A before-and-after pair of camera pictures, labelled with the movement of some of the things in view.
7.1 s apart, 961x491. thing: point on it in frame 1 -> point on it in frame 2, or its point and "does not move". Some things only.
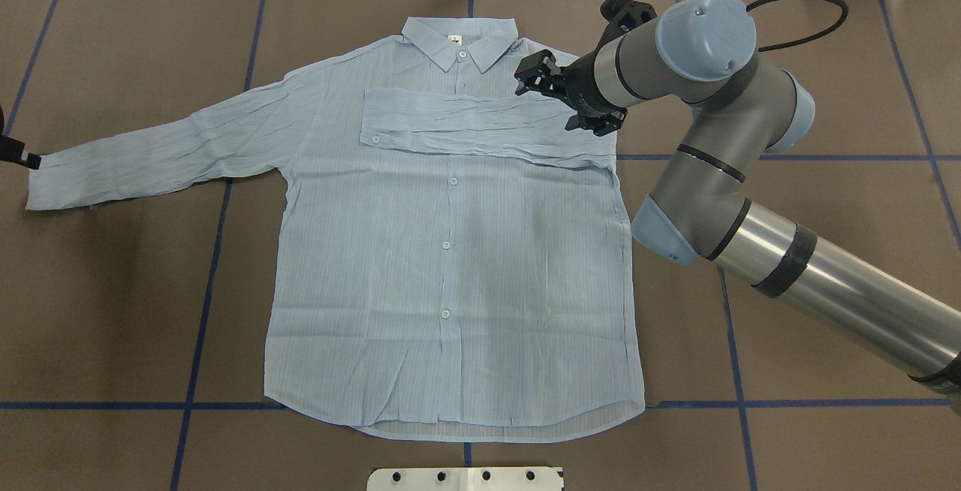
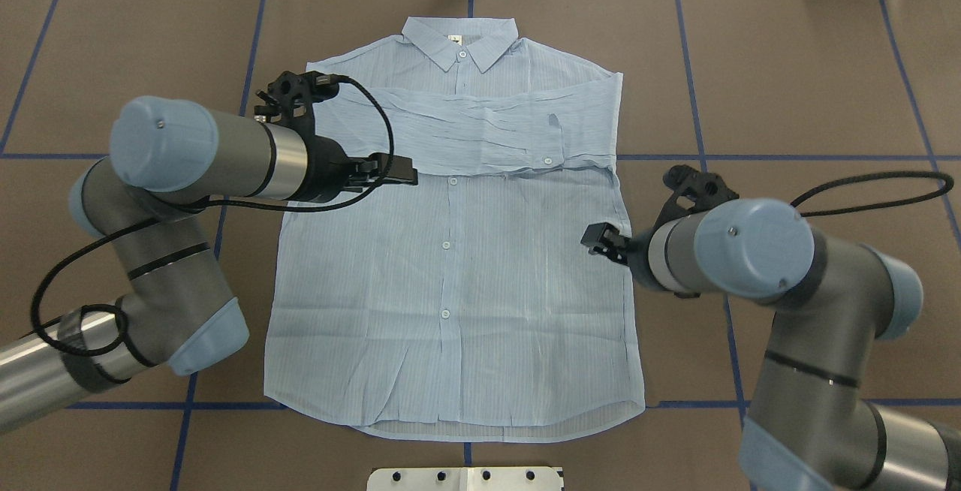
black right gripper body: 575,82 -> 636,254
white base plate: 466,479 does not move
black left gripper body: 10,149 -> 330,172
